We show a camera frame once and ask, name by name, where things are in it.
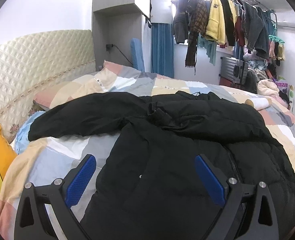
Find black puffer jacket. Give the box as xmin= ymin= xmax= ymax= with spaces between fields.
xmin=28 ymin=92 xmax=295 ymax=239

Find pile of clothes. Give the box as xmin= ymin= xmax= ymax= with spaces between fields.
xmin=243 ymin=50 xmax=291 ymax=110

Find pastel patchwork quilt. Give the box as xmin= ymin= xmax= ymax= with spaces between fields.
xmin=0 ymin=72 xmax=295 ymax=239

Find light blue pillow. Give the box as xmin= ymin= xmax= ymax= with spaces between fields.
xmin=11 ymin=111 xmax=45 ymax=154

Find white rolled cylinder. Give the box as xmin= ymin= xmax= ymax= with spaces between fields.
xmin=244 ymin=98 xmax=272 ymax=111

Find cream fluffy garment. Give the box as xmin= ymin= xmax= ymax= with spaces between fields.
xmin=256 ymin=79 xmax=279 ymax=97

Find grey hard suitcase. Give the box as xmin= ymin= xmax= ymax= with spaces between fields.
xmin=219 ymin=57 xmax=248 ymax=86

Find pink patchwork pillow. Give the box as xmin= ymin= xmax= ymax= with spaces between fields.
xmin=33 ymin=61 xmax=142 ymax=110

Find cream quilted headboard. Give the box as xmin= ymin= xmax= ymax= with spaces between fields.
xmin=0 ymin=30 xmax=96 ymax=142

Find blue curtain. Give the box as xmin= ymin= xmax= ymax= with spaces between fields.
xmin=151 ymin=23 xmax=174 ymax=78

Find teal hanging cloth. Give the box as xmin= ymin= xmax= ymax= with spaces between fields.
xmin=197 ymin=35 xmax=217 ymax=66

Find blue folded board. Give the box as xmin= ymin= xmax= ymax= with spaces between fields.
xmin=130 ymin=38 xmax=145 ymax=72

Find maroon hanging garment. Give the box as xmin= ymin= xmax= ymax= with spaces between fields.
xmin=234 ymin=16 xmax=245 ymax=47

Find teal sock hanger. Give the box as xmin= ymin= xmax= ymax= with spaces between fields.
xmin=268 ymin=23 xmax=285 ymax=44

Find yellow hanging jacket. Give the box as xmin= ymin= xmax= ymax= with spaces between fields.
xmin=205 ymin=0 xmax=226 ymax=45

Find dark denim hanging jacket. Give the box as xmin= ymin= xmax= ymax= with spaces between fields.
xmin=240 ymin=1 xmax=269 ymax=59

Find brown plaid hanging scarf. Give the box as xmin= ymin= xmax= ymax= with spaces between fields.
xmin=185 ymin=0 xmax=208 ymax=68

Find white air conditioner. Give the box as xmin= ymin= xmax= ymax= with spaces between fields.
xmin=276 ymin=21 xmax=295 ymax=31

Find dark grey hanging coat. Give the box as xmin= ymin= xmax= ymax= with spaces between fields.
xmin=171 ymin=0 xmax=189 ymax=44

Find grey wall cabinet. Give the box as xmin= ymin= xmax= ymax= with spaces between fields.
xmin=92 ymin=0 xmax=152 ymax=71

